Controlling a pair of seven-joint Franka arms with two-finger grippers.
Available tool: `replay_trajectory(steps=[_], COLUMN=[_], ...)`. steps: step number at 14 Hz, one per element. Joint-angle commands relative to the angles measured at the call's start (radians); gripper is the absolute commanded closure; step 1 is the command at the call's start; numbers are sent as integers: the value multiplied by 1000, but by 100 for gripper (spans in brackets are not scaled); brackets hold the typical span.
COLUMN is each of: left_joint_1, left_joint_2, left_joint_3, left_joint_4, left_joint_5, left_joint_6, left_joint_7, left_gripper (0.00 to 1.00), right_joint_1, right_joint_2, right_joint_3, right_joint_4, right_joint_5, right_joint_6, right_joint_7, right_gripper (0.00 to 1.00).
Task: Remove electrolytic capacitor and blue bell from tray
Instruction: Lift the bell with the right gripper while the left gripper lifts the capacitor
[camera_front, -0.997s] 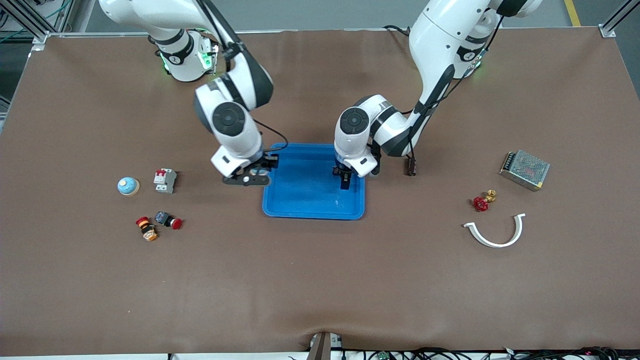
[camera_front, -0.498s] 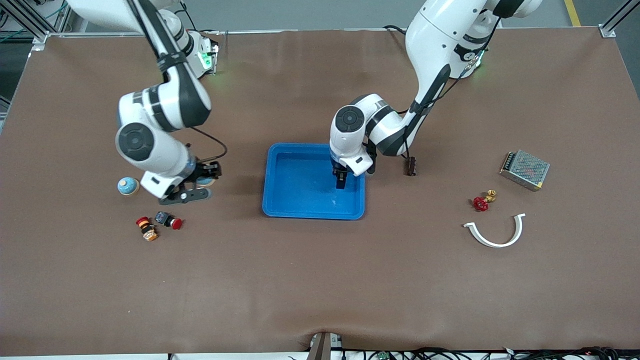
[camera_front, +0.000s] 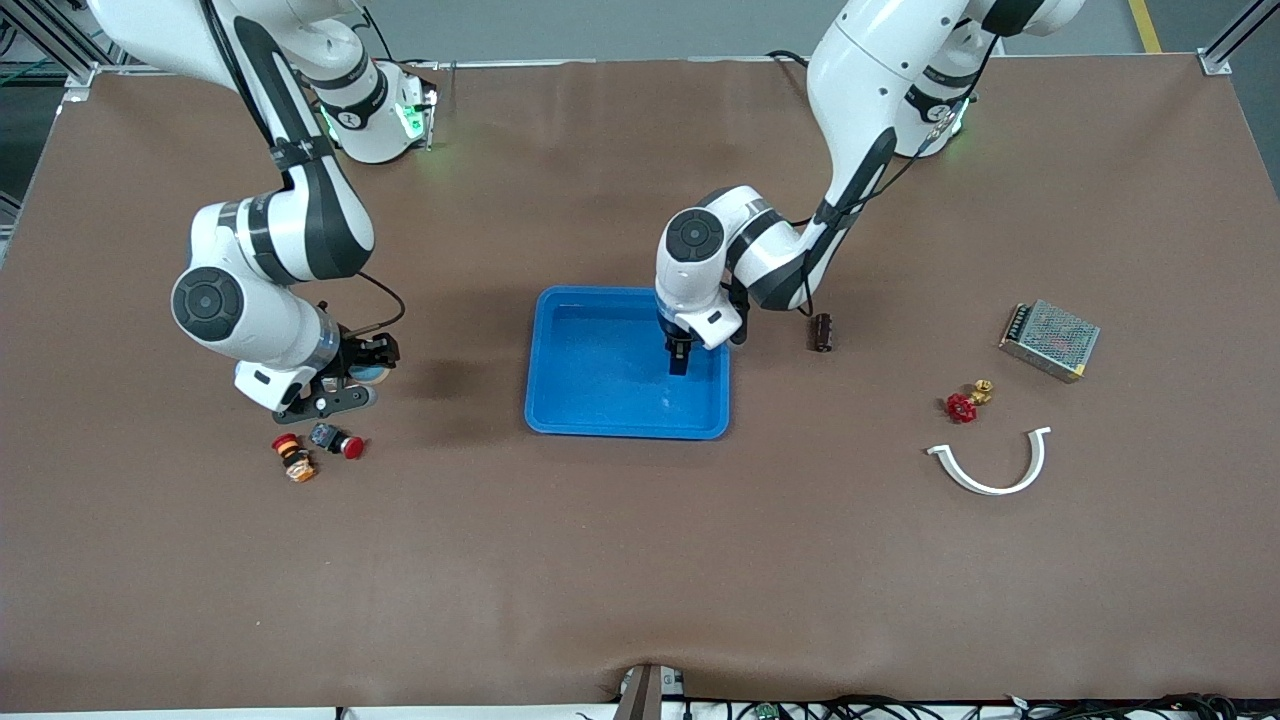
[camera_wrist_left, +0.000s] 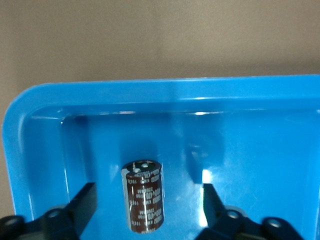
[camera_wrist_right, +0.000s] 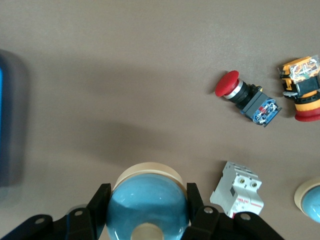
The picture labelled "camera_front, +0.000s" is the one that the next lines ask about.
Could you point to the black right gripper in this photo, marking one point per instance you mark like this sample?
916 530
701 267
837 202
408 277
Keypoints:
353 354

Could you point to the light blue desk bell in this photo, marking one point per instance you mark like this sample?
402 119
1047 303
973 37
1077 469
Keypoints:
372 376

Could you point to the dark brown cylindrical capacitor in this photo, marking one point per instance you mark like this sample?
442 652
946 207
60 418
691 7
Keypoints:
823 333

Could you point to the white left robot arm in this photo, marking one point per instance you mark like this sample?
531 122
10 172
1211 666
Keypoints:
870 70

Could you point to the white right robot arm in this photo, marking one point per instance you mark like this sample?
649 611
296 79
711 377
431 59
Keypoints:
290 230

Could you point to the blue plastic tray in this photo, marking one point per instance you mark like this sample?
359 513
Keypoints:
600 400

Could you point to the red push button blue block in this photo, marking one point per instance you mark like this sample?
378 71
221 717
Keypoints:
325 436

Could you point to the red push button orange block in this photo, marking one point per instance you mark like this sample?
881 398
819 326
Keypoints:
298 465

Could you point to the large table cover mat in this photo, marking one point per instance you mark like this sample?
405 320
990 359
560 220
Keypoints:
640 560

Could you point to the white curved plastic strip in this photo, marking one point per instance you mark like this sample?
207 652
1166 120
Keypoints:
995 490

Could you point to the metal mesh power supply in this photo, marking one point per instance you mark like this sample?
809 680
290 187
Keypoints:
1050 340

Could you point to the brown camera stand post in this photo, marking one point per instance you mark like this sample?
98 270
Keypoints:
642 695

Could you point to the aluminium frame post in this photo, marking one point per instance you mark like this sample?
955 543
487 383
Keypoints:
75 75
1215 62

